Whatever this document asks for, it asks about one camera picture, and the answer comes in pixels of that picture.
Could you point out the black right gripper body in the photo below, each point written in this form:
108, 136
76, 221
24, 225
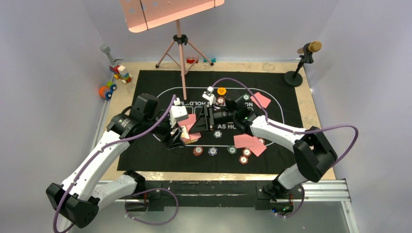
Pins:
222, 115

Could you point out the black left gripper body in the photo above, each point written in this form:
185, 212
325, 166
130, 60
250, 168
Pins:
163, 129

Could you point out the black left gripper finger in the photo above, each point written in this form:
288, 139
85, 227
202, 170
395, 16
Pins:
181, 132
172, 142

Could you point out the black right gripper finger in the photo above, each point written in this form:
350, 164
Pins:
201, 126
206, 113

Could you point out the card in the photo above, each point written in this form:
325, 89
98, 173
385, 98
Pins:
190, 120
260, 100
257, 148
245, 141

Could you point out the lone blue chip mid-table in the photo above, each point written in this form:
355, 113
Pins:
217, 134

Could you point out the red poker chip stack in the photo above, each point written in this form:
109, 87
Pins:
197, 151

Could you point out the yellow big blind button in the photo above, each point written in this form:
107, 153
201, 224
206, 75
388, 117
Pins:
221, 91

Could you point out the blue poker chip stack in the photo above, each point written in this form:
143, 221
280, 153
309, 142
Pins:
212, 151

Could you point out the green chips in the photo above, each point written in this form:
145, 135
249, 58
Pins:
246, 97

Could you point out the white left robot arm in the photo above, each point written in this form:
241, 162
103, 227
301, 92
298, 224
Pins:
79, 197

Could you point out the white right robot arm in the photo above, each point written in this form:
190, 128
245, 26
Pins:
313, 153

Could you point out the red playing card box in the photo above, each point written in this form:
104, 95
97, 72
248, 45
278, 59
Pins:
188, 138

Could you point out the green poker chip stack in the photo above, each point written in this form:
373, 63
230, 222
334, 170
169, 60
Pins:
231, 149

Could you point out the small teal toy block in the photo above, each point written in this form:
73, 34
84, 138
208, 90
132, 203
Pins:
210, 61

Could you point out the small red toy block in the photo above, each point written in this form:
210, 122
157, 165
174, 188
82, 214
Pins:
192, 60

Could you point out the orange blue toy wheel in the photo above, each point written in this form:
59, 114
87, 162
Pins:
106, 92

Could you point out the colourful toy block train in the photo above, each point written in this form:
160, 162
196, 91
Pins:
120, 72

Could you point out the gold microphone on stand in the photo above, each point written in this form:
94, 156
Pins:
294, 78

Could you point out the grey toy block tower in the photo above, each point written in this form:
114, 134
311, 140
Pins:
106, 50

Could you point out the pink music stand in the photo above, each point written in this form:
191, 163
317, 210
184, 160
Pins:
142, 15

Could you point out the aluminium mounting rail frame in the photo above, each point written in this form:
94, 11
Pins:
153, 197

